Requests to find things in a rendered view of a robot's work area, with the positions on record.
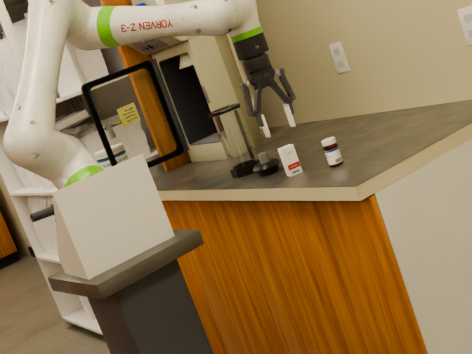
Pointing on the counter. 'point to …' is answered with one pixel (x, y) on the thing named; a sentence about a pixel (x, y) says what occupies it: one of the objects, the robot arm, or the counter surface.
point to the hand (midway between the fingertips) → (277, 123)
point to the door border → (160, 102)
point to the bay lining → (188, 100)
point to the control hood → (165, 43)
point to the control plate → (149, 45)
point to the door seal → (161, 100)
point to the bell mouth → (185, 60)
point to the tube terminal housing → (211, 81)
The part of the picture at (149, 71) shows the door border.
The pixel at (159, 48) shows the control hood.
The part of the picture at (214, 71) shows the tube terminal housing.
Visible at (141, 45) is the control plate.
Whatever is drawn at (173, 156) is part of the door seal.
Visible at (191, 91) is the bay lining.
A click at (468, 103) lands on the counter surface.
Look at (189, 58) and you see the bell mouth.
